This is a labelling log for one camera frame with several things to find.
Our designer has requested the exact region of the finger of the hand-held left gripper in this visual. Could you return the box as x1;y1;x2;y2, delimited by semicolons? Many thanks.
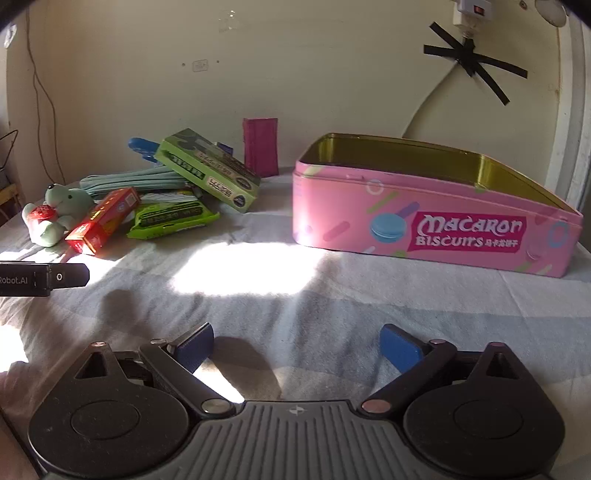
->
50;263;90;288

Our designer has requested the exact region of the teal pencil case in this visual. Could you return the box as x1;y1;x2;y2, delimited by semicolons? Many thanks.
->
79;166;204;195

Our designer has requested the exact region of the white power cable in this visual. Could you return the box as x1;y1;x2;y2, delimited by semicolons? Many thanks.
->
401;28;477;139

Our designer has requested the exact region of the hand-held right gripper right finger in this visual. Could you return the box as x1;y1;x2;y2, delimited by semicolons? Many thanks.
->
358;323;530;415

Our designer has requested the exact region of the black tape cross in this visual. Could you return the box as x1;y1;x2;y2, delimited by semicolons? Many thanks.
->
424;21;528;106

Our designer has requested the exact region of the white round wall mount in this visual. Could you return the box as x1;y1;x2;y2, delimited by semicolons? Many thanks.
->
542;0;567;27

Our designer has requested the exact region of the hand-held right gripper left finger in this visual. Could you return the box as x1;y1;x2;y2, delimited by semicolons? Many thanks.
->
73;322;238;415

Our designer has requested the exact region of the white power strip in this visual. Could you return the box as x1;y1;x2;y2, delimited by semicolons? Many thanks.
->
450;0;495;29

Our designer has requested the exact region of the thin black cable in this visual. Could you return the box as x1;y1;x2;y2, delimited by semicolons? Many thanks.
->
27;11;65;185

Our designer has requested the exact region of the green cardboard box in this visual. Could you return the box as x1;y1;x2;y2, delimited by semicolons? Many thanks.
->
154;128;262;214

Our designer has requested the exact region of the red cardboard box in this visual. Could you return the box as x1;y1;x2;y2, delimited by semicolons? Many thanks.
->
65;187;141;256

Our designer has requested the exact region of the magenta box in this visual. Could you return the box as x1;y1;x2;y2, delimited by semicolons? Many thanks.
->
243;117;280;177

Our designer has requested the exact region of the blue polka dot clip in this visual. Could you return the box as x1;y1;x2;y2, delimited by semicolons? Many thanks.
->
127;137;162;165

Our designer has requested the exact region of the white window frame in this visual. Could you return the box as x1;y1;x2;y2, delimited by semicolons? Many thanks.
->
545;21;591;232

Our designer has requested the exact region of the green plush toy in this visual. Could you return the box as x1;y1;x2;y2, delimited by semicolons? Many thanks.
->
22;183;95;248

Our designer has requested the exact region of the pink biscuit tin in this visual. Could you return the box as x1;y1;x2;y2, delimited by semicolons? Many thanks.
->
291;133;583;280

